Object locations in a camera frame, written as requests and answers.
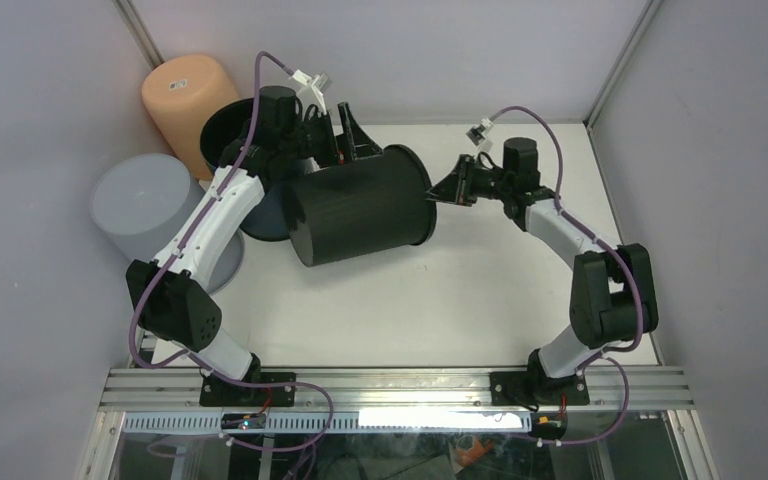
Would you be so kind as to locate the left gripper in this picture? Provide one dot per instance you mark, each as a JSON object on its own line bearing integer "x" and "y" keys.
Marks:
{"x": 358, "y": 144}

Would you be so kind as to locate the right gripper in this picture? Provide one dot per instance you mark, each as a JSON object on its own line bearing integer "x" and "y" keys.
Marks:
{"x": 456, "y": 187}

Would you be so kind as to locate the black ribbed bin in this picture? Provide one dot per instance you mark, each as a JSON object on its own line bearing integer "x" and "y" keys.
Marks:
{"x": 361, "y": 208}

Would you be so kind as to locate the dark blue bin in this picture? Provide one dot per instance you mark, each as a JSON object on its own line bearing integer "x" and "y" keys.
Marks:
{"x": 223, "y": 136}

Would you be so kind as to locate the orange capybara bin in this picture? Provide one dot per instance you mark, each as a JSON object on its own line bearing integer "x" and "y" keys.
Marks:
{"x": 181, "y": 95}

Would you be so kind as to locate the grey plastic bin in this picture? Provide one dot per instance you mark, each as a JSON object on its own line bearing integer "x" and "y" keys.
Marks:
{"x": 142, "y": 204}

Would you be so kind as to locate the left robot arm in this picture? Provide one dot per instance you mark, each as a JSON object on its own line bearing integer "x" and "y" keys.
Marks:
{"x": 175, "y": 306}

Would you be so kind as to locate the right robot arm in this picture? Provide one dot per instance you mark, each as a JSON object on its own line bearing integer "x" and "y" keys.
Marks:
{"x": 612, "y": 301}

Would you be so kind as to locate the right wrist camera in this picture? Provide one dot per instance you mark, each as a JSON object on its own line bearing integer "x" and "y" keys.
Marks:
{"x": 479, "y": 134}

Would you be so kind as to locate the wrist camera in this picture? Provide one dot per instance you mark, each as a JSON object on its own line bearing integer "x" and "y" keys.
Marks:
{"x": 310, "y": 89}
{"x": 479, "y": 134}

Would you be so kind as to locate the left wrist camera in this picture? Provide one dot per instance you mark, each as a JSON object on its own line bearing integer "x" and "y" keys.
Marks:
{"x": 310, "y": 89}

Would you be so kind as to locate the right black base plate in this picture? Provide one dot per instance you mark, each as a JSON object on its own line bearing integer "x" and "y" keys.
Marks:
{"x": 521, "y": 388}

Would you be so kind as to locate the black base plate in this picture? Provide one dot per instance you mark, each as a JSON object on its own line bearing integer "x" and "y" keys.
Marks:
{"x": 218, "y": 393}
{"x": 521, "y": 388}

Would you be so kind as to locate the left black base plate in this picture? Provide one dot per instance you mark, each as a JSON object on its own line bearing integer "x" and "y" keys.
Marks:
{"x": 218, "y": 393}

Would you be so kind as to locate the white slotted cable duct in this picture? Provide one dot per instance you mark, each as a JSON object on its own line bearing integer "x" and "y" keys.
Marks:
{"x": 367, "y": 420}

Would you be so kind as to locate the aluminium mounting rail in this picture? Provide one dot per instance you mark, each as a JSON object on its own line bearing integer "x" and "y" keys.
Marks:
{"x": 648, "y": 388}

